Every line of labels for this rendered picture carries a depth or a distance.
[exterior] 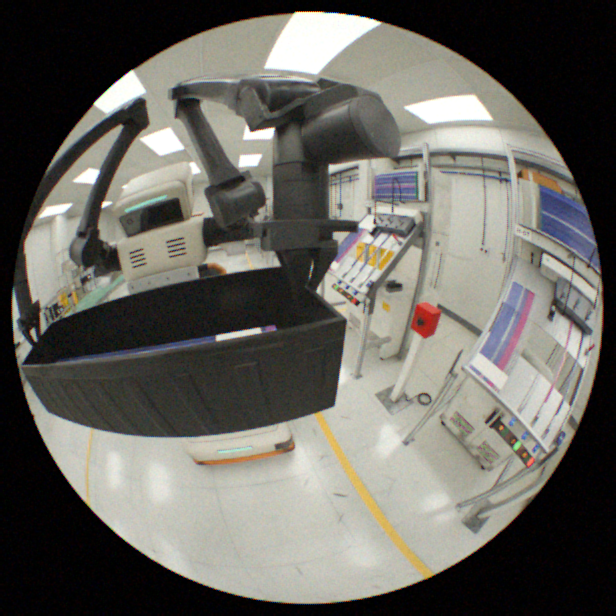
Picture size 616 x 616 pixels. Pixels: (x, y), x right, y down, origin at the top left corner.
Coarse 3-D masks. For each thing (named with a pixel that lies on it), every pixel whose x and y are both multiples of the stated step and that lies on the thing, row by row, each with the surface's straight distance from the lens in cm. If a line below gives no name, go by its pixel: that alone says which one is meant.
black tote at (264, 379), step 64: (64, 320) 50; (128, 320) 36; (192, 320) 31; (256, 320) 31; (320, 320) 18; (64, 384) 29; (128, 384) 18; (192, 384) 16; (256, 384) 16; (320, 384) 18
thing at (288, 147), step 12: (300, 120) 20; (276, 132) 21; (288, 132) 20; (300, 132) 20; (276, 144) 21; (288, 144) 20; (300, 144) 19; (276, 156) 20; (288, 156) 19; (300, 156) 19; (312, 156) 19; (312, 168) 20
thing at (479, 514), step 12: (552, 468) 127; (540, 480) 129; (528, 492) 132; (480, 504) 163; (492, 504) 173; (504, 504) 143; (468, 516) 156; (480, 516) 161; (468, 528) 160; (480, 528) 167
